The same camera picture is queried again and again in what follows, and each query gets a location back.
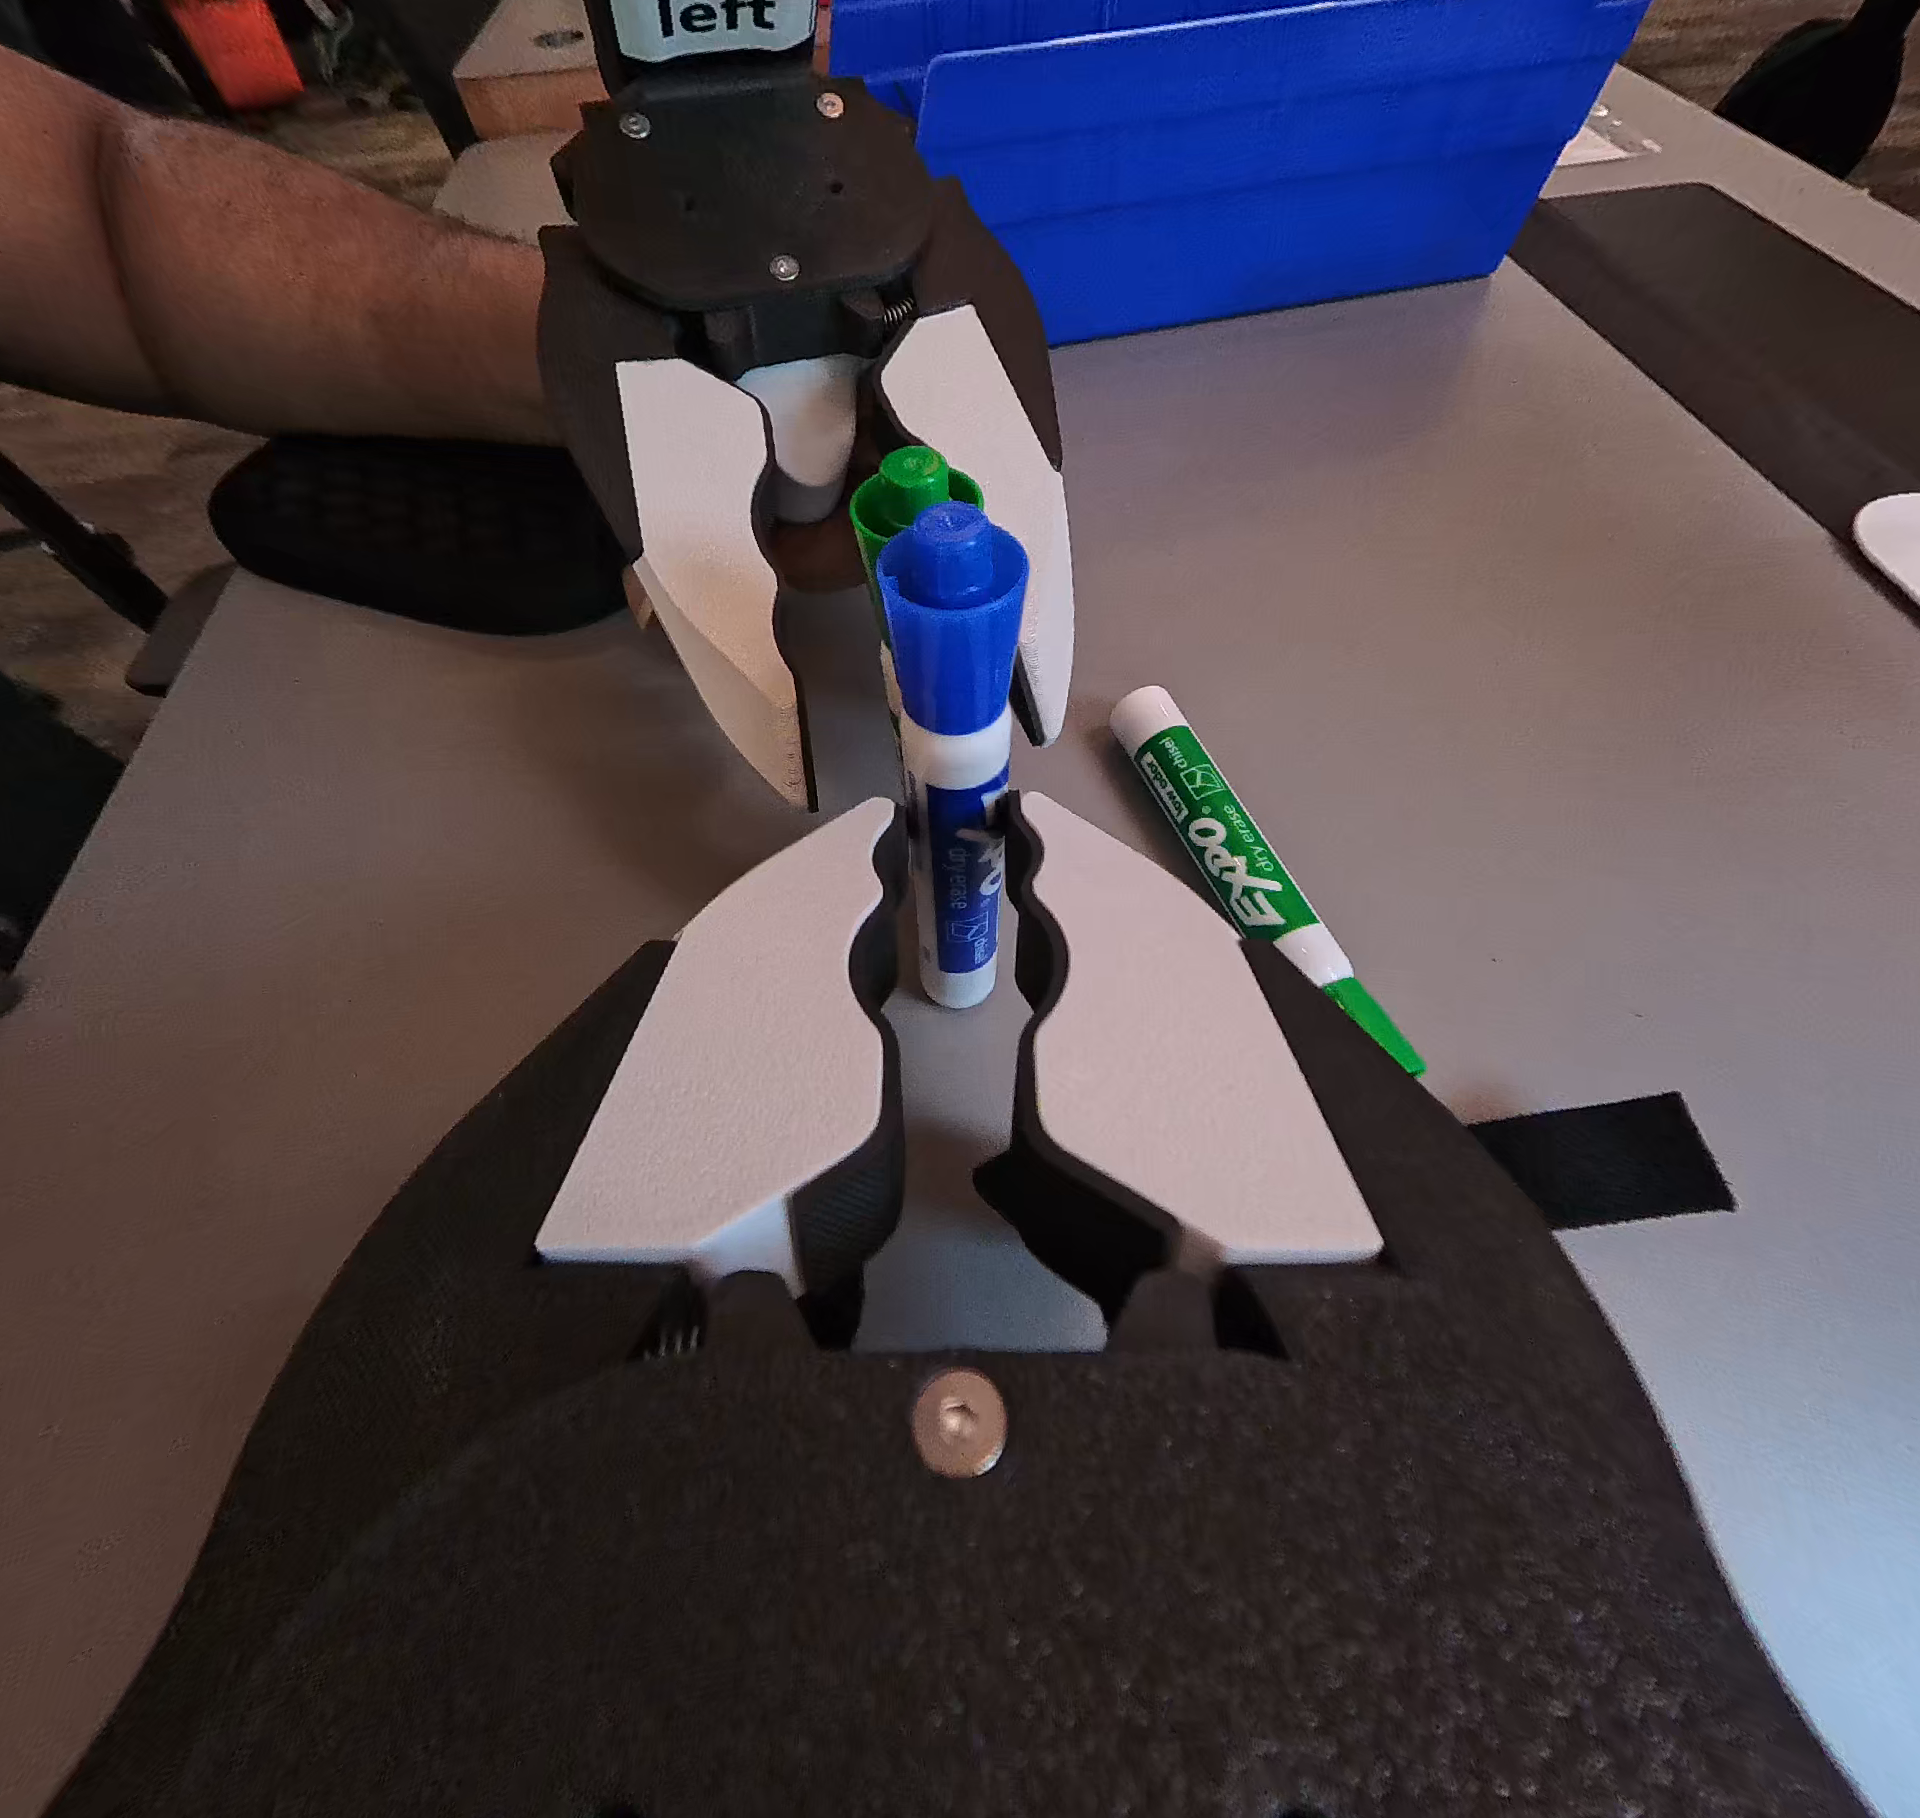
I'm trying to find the black table mat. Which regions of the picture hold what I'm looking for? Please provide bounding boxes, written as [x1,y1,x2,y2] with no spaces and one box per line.
[1511,183,1920,536]

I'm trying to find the white metal stand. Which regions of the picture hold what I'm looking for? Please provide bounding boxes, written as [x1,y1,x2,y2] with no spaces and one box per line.
[1854,492,1920,607]

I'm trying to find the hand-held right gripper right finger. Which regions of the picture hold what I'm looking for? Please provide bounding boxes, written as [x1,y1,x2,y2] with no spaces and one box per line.
[1011,792,1385,1268]

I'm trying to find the white paper slip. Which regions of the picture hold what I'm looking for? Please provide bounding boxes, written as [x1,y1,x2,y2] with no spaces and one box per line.
[1552,105,1666,175]

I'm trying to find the blue dry-erase marker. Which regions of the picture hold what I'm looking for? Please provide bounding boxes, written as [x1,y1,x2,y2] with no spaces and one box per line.
[873,503,1032,1010]

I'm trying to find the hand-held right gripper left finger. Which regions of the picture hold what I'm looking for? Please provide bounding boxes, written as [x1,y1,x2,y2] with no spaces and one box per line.
[537,798,909,1271]

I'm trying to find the person's left forearm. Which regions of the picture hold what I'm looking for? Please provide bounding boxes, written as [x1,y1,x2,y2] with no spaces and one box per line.
[0,44,564,444]

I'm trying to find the black fabric strap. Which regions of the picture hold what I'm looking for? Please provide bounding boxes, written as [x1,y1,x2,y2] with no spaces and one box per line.
[1467,1094,1737,1232]

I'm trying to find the blue plastic bin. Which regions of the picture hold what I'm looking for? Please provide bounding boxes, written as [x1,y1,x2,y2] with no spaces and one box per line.
[829,0,1690,349]

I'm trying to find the wood-edged side table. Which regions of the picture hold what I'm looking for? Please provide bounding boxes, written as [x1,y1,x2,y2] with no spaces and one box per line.
[435,0,609,223]

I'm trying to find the green dry-erase marker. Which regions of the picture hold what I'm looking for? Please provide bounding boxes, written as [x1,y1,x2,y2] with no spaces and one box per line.
[848,446,987,634]
[1109,686,1429,1082]

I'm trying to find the black chair frame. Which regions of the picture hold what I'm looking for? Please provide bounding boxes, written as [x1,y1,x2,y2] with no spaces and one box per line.
[0,450,244,695]

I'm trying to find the black office chair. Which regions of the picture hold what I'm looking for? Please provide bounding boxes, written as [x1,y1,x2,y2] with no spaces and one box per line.
[1717,0,1920,184]

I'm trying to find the orange canister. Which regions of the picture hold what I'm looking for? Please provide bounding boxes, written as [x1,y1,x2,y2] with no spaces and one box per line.
[157,0,301,113]

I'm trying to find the black mesh chair pad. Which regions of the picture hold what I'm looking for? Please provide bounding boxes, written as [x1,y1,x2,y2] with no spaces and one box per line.
[210,437,632,640]

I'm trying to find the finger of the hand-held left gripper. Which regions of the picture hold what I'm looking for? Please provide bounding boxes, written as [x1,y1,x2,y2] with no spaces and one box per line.
[615,361,820,813]
[873,304,1077,751]

